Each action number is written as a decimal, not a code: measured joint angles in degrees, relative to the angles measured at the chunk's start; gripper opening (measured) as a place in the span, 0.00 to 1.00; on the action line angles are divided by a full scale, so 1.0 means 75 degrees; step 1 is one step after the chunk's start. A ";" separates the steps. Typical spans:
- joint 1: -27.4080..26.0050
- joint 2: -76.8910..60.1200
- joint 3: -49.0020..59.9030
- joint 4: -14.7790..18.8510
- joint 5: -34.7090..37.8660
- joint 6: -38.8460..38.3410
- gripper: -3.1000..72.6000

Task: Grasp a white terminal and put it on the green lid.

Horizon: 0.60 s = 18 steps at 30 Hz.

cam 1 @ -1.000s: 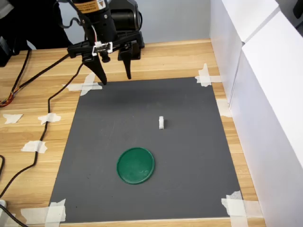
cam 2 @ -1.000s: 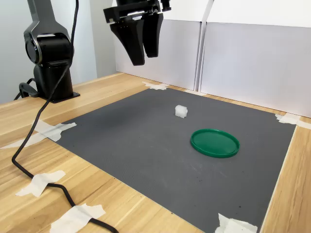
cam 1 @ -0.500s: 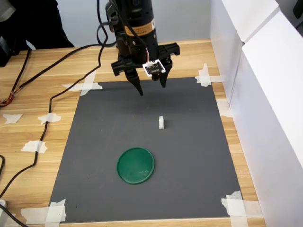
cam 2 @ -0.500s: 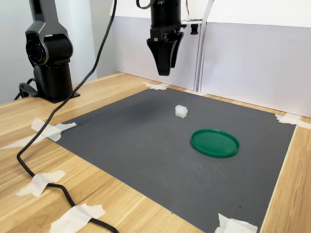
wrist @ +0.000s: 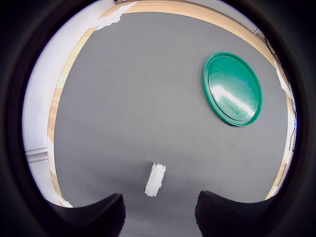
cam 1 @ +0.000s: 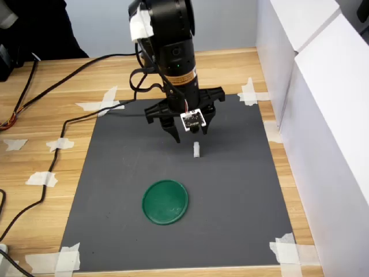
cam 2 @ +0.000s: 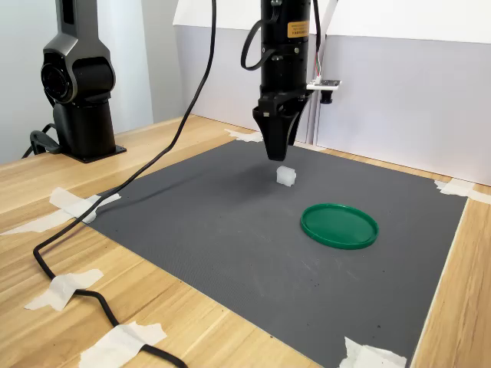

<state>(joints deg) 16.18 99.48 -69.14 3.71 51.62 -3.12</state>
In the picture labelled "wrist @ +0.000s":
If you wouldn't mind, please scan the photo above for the small white plastic terminal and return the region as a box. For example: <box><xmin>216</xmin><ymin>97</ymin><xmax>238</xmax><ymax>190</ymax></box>
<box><xmin>144</xmin><ymin>162</ymin><xmax>167</xmax><ymax>198</ymax></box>

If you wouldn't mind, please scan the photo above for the round green lid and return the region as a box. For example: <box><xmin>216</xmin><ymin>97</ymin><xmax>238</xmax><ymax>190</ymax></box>
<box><xmin>202</xmin><ymin>51</ymin><xmax>264</xmax><ymax>127</ymax></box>

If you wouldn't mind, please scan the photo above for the white tape piece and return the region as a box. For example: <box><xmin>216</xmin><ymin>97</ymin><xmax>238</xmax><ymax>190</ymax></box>
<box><xmin>55</xmin><ymin>192</ymin><xmax>74</xmax><ymax>208</ymax></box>
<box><xmin>276</xmin><ymin>65</ymin><xmax>291</xmax><ymax>92</ymax></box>
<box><xmin>95</xmin><ymin>1</ymin><xmax>138</xmax><ymax>32</ymax></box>

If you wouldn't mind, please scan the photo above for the dark grey mat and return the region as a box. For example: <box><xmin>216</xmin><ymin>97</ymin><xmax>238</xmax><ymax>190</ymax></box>
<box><xmin>53</xmin><ymin>11</ymin><xmax>290</xmax><ymax>237</ymax></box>

